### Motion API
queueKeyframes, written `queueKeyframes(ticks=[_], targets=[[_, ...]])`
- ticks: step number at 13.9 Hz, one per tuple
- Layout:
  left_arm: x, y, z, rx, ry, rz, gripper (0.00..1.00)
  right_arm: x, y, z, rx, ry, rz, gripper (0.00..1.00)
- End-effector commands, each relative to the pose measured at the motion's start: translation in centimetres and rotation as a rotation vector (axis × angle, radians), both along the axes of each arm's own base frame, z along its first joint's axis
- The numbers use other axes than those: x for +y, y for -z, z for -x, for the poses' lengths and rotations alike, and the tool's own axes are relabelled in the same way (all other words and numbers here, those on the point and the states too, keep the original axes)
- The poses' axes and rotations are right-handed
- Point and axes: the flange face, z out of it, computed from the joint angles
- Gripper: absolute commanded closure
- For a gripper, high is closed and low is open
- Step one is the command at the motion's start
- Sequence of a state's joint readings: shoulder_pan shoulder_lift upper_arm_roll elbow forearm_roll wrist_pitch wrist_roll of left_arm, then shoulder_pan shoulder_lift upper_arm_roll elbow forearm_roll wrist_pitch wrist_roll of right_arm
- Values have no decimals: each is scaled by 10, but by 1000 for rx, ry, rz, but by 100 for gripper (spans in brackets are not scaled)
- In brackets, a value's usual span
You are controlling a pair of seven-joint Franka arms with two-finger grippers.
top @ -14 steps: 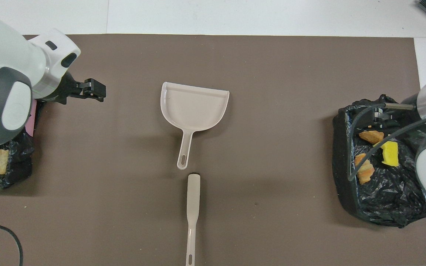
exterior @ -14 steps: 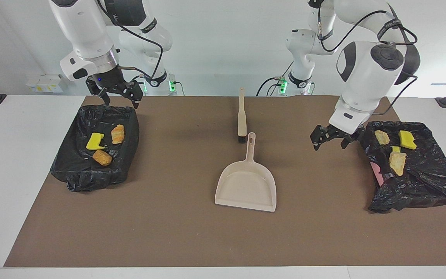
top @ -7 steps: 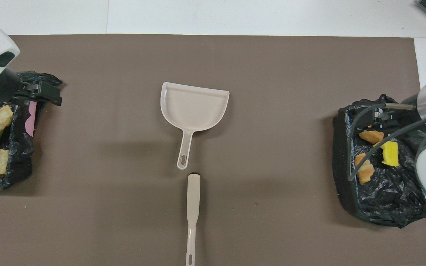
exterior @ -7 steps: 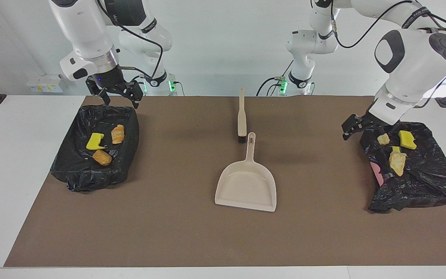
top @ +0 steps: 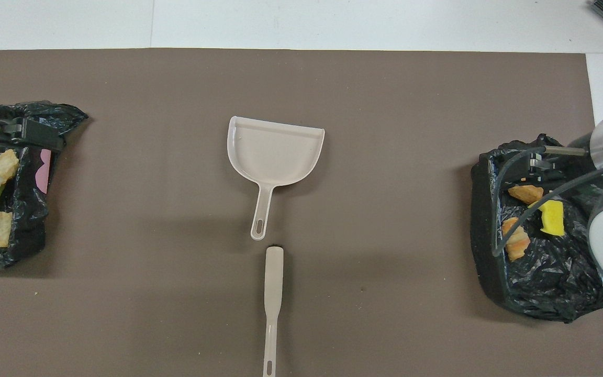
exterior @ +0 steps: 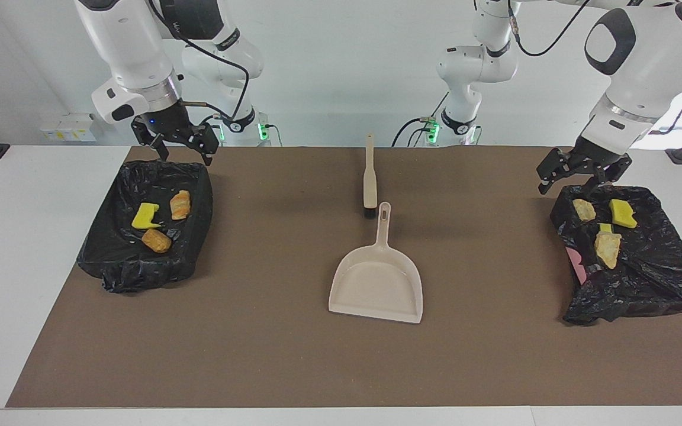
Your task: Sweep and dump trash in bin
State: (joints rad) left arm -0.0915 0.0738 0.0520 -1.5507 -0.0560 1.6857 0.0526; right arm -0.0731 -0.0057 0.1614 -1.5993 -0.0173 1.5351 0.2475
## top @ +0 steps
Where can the beige plastic dustpan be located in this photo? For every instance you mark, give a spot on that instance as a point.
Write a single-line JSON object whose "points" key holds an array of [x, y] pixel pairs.
{"points": [[275, 152]]}

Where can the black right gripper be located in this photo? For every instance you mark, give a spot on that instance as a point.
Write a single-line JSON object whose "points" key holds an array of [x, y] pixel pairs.
{"points": [[576, 167]]}

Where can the pink bin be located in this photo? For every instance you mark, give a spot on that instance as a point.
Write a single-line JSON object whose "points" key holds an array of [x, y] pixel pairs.
{"points": [[44, 170]]}

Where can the brown fried nugget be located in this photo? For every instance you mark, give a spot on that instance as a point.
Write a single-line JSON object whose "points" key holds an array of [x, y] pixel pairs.
{"points": [[525, 193]]}

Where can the brown table mat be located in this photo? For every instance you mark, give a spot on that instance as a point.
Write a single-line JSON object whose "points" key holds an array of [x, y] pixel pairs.
{"points": [[385, 94]]}

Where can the orange striped pastry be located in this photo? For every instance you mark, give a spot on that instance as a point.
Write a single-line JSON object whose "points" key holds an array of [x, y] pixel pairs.
{"points": [[516, 243]]}

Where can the black trash bag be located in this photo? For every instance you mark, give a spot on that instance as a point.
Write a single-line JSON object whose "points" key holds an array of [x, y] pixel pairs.
{"points": [[24, 225], [542, 293]]}

